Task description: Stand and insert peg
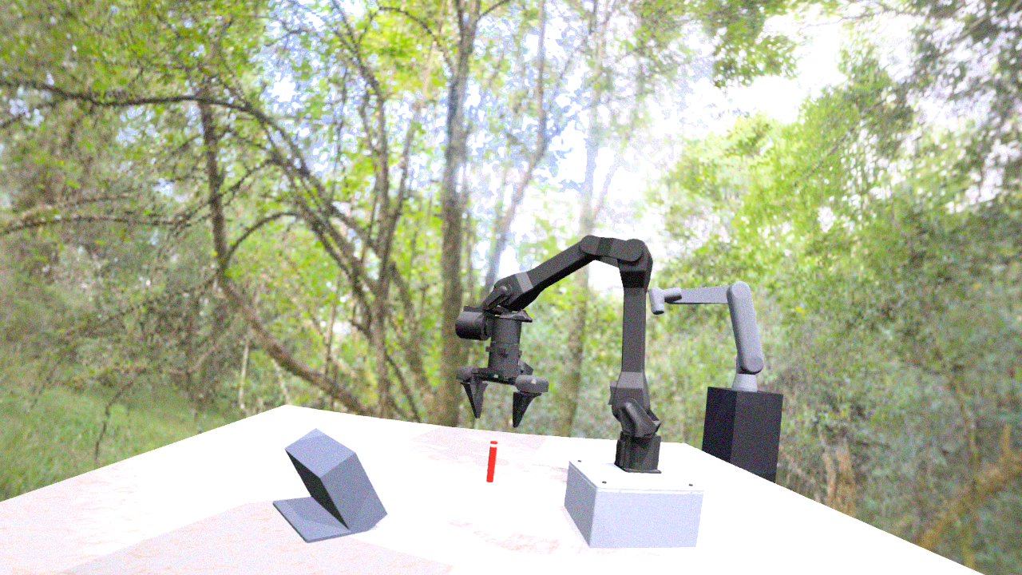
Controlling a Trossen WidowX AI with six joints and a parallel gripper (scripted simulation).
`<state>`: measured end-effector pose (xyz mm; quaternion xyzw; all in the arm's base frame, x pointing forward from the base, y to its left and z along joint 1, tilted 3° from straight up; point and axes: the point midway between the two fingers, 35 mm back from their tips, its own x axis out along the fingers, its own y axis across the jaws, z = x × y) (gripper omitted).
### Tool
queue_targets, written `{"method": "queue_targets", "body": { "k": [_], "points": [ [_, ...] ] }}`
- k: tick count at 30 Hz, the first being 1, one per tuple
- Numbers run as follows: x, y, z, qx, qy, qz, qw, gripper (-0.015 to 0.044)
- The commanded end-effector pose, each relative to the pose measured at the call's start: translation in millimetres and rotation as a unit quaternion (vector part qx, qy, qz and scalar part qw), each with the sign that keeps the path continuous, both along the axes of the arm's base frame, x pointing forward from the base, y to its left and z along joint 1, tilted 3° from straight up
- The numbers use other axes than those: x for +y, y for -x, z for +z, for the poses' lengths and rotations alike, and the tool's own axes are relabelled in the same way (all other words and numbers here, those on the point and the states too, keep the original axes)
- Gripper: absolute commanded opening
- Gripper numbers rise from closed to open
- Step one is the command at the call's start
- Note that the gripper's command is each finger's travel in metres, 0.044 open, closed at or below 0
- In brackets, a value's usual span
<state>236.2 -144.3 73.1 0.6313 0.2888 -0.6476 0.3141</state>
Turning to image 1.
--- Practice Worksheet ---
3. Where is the red peg with white band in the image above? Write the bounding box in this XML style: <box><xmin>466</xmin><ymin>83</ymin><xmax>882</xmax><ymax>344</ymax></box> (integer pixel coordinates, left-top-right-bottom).
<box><xmin>486</xmin><ymin>441</ymin><xmax>498</xmax><ymax>482</ymax></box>

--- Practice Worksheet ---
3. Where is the pale blue flat panel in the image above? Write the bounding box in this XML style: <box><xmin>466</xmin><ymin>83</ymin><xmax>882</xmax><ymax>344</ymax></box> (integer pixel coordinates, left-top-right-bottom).
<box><xmin>272</xmin><ymin>428</ymin><xmax>388</xmax><ymax>544</ymax></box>

